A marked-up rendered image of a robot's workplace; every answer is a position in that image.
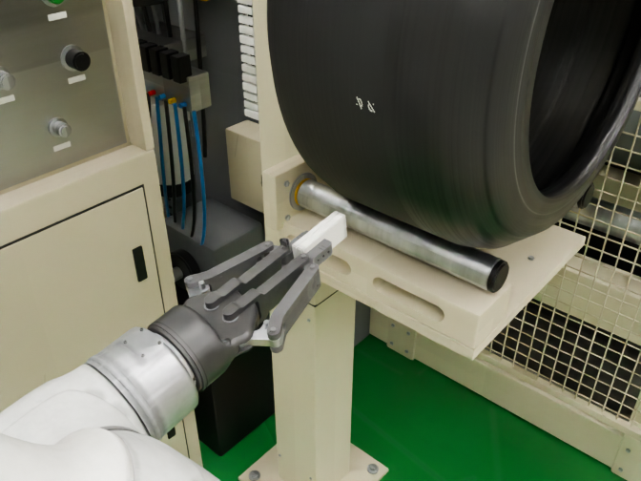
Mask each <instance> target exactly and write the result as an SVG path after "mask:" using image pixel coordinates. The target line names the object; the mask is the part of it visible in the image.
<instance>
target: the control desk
mask: <svg viewBox="0 0 641 481"><path fill-rule="evenodd" d="M154 147H155V145H154V139H153V132H152V126H151V119H150V114H149V107H148V101H147V95H146V88H145V82H144V75H143V70H142V63H141V57H140V50H139V45H138V38H137V32H136V25H135V19H134V7H133V1H132V0H0V413H1V412H2V411H3V410H5V409H6V408H8V407H9V406H11V405H12V404H14V403H15V402H16V401H18V400H19V399H21V398H22V397H23V396H25V395H26V394H28V393H30V392H31V391H33V390H34V389H36V388H38V387H40V386H42V385H43V384H45V383H46V382H48V381H50V380H53V379H55V378H58V377H61V376H63V375H65V374H67V373H69V372H71V371H73V370H75V369H76V368H78V367H79V366H82V365H83V364H85V363H86V362H87V360H88V359H89V358H91V357H92V356H93V355H96V354H97V353H98V352H100V351H101V350H103V349H104V348H105V347H107V346H108V345H110V344H111V343H112V342H114V341H115V340H116V339H118V338H119V337H120V336H122V335H123V334H124V333H126V332H127V331H128V330H130V329H131V328H133V327H136V326H137V327H143V328H146V329H147V328H148V325H150V324H151V323H152V322H154V321H155V320H156V319H158V318H159V317H160V316H162V315H163V314H164V313H166V312H167V311H168V310H170V309H171V308H172V307H174V306H176V305H178V303H177V297H176V286H175V279H174V273H173V267H172V261H171V254H170V248H169V242H168V236H167V229H166V223H165V217H164V211H163V204H162V198H161V192H160V186H159V179H158V173H157V167H156V160H155V151H154V149H153V148H154ZM160 441H161V442H162V443H164V444H166V445H168V446H170V447H171V448H173V449H174V450H176V451H178V452H179V453H181V454H182V455H184V456H186V457H187V458H189V459H191V460H192V461H194V462H195V463H197V464H198V465H200V466H201V467H203V466H202V459H201V453H200V446H199V441H198V434H197V428H196V417H195V410H192V411H191V412H190V413H189V414H188V415H187V416H186V417H185V418H183V419H182V420H181V421H180V422H179V423H178V424H177V425H175V426H174V427H173V428H172V429H171V430H170V431H169V432H167V433H166V434H165V435H164V436H163V437H162V439H161V440H160Z"/></svg>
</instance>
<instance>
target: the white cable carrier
mask: <svg viewBox="0 0 641 481"><path fill-rule="evenodd" d="M238 3H241V4H244V5H238V12H241V13H245V14H246V15H242V14H241V15H239V16H238V22H239V23H242V24H246V25H239V32H241V33H244V34H241V35H240V36H239V42H240V43H243V44H246V45H241V46H240V50H241V51H242V52H245V53H248V54H242V55H241V61H242V62H245V63H243V64H241V68H242V70H243V71H244V72H246V73H242V80H244V82H242V85H243V90H246V91H245V92H244V98H247V99H246V100H244V107H246V109H245V110H244V112H245V115H246V116H249V117H252V118H253V119H256V120H258V95H257V93H258V86H257V69H256V58H255V56H256V52H255V48H254V47H255V35H254V16H253V0H238ZM246 63H248V64H246ZM248 91H249V92H248ZM248 99H249V100H248ZM248 108H249V109H248Z"/></svg>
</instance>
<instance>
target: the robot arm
mask: <svg viewBox="0 0 641 481"><path fill-rule="evenodd" d="M346 237H347V230H346V219H345V215H344V214H342V213H339V212H337V211H335V212H333V213H332V214H331V215H330V216H328V217H327V218H326V219H324V220H323V221H322V222H320V223H319V224H318V225H317V226H315V227H314V228H313V229H312V230H310V231H307V230H306V231H304V232H302V233H300V234H299V235H298V236H297V237H296V238H294V239H293V240H291V241H289V240H288V239H287V238H282V239H280V240H279V243H280V246H278V245H274V244H273V242H272V241H270V240H267V241H264V242H263V243H261V244H259V245H257V246H255V247H253V248H251V249H249V250H247V251H245V252H243V253H241V254H239V255H237V256H235V257H233V258H232V259H230V260H228V261H225V262H223V263H221V264H219V265H217V266H215V267H213V268H212V269H210V270H208V271H205V272H201V273H197V274H194V275H190V276H187V277H186V278H185V279H184V282H185V285H186V289H187V292H188V295H189V299H187V300H186V301H185V303H184V305H176V306H174V307H172V308H171V309H170V310H168V311H167V312H166V313H164V314H163V315H162V316H160V317H159V318H158V319H156V320H155V321H154V322H152V323H151V324H150V325H148V328H147V329H146V328H143V327H137V326H136V327H133V328H131V329H130V330H128V331H127V332H126V333H124V334H123V335H122V336H120V337H119V338H118V339H116V340H115V341H114V342H112V343H111V344H110V345H108V346H107V347H105V348H104V349H103V350H101V351H100V352H98V353H97V354H96V355H93V356H92V357H91V358H89V359H88V360H87V362H86V363H85V364H83V365H82V366H79V367H78V368H76V369H75V370H73V371H71V372H69V373H67V374H65V375H63V376H61V377H58V378H55V379H53V380H50V381H48V382H46V383H45V384H43V385H42V386H40V387H38V388H36V389H34V390H33V391H31V392H30V393H28V394H26V395H25V396H23V397H22V398H21V399H19V400H18V401H16V402H15V403H14V404H12V405H11V406H9V407H8V408H6V409H5V410H3V411H2V412H1V413H0V481H220V480H219V479H218V478H216V477H215V476H213V475H212V474H211V473H210V472H208V471H207V470H205V469H204V468H203V467H201V466H200V465H198V464H197V463H195V462H194V461H192V460H191V459H189V458H187V457H186V456H184V455H182V454H181V453H179V452H178V451H176V450H174V449H173V448H171V447H170V446H168V445H166V444H164V443H162V442H161V441H160V440H161V439H162V437H163V436H164V435H165V434H166V433H167V432H169V431H170V430H171V429H172V428H173V427H174V426H175V425H177V424H178V423H179V422H180V421H181V420H182V419H183V418H185V417H186V416H187V415H188V414H189V413H190V412H191V411H192V410H194V409H195V408H196V406H197V405H198V393H199V392H201V391H203V390H204V389H205V388H206V387H207V386H209V385H210V384H211V383H212V382H213V381H214V380H215V379H217V378H218V377H219V376H220V375H221V374H222V373H223V372H225V371H226V369H227V368H228V366H229V365H230V364H231V362H232V361H233V360H234V358H235V357H237V356H238V355H240V354H242V353H245V352H248V351H249V350H251V349H252V348H253V346H254V345H259V346H270V349H271V351H272V352H273V353H280V352H282V351H283V348H284V343H285V339H286V335H287V333H288V332H289V330H290V329H291V327H292V326H293V325H294V323H295V322H296V320H297V319H298V318H299V316H300V314H301V313H302V311H303V310H304V309H305V307H306V306H307V305H308V304H309V303H310V301H311V300H312V298H313V297H314V296H315V294H316V293H317V291H318V290H319V288H320V287H321V277H320V270H319V265H320V264H322V263H323V262H324V261H325V260H327V259H328V258H329V257H330V256H331V255H332V253H333V248H334V247H335V246H336V245H337V244H339V243H340V242H341V241H342V240H344V239H345V238H346ZM262 255H264V258H262V257H261V256H262ZM275 306H277V307H276V308H275V310H274V311H273V313H272V315H271V317H270V320H265V319H266V317H267V315H268V312H269V311H271V310H272V309H273V308H274V307H275ZM264 320H265V321H264ZM263 321H264V322H263ZM262 322H263V325H262V327H261V328H260V329H259V330H258V325H259V324H260V323H262Z"/></svg>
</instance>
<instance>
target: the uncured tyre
mask: <svg viewBox="0 0 641 481"><path fill-rule="evenodd" d="M267 35H268V46H269V53H270V60H271V67H272V74H273V79H274V85H275V90H276V95H277V99H278V103H279V108H280V112H281V115H282V118H283V121H284V123H285V126H286V129H287V131H288V133H289V136H290V137H291V139H292V141H293V143H294V145H295V147H296V148H297V150H298V152H299V153H300V155H301V157H302V158H303V160H304V161H305V162H306V163H307V165H308V166H309V167H310V168H311V169H312V170H313V171H314V172H315V173H316V174H317V175H318V176H319V177H320V178H321V179H323V180H324V181H325V182H326V183H327V184H328V185H329V186H330V187H332V188H333V189H334V190H335V191H337V192H338V193H339V194H341V195H342V196H344V197H346V198H348V199H351V200H354V201H355V202H357V203H360V204H362V205H364V206H367V207H369V208H372V209H374V210H376V211H379V212H381V213H383V214H386V215H387V216H389V217H392V218H394V219H397V220H400V221H403V222H405V223H407V224H410V225H412V226H415V227H417V228H419V229H422V230H424V231H425V232H428V233H430V234H432V235H435V236H437V237H440V238H442V239H444V240H447V241H450V242H453V243H455V244H458V245H461V246H469V247H478V248H486V249H496V248H501V247H505V246H508V245H510V244H513V243H514V242H517V241H521V240H523V239H526V238H528V237H531V236H533V235H536V234H538V233H541V232H543V231H545V230H547V229H549V228H550V227H551V226H552V225H554V224H555V223H556V222H558V221H559V220H560V219H561V218H562V217H563V216H564V215H565V214H567V213H568V211H569V210H570V209H571V208H572V207H573V206H574V205H575V204H576V203H577V201H578V200H579V199H580V198H581V197H582V196H583V195H584V194H585V192H586V191H587V190H588V188H589V187H590V185H591V184H592V182H593V181H594V179H595V178H596V176H597V175H598V173H599V172H600V170H601V169H602V167H603V166H604V164H605V162H606V161H607V159H608V157H609V156H610V153H611V151H612V150H613V148H614V146H615V144H616V142H617V141H618V139H619V137H620V136H621V134H622V132H623V130H624V128H625V126H626V124H627V122H628V120H629V118H630V116H631V113H632V111H633V109H634V107H635V104H636V102H637V100H638V98H639V96H640V94H641V0H267ZM353 90H356V91H359V92H362V93H366V94H371V95H374V96H377V97H378V120H377V119H374V118H371V117H368V116H365V115H360V114H357V113H354V105H353Z"/></svg>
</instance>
